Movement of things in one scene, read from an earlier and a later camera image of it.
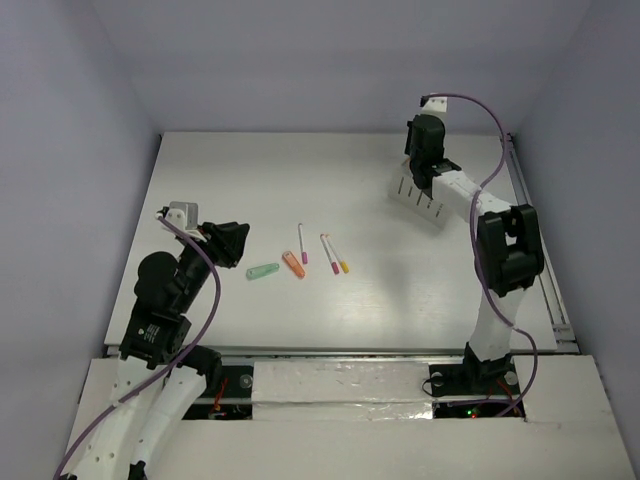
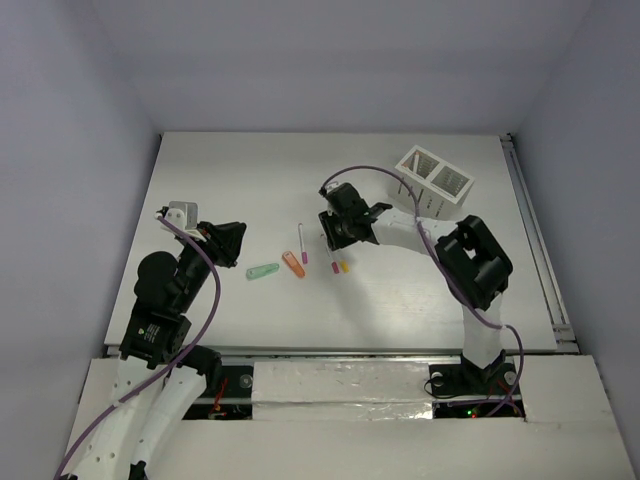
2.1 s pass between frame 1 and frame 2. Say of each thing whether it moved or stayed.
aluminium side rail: stayed
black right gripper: moved
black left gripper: stayed
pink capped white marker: stayed
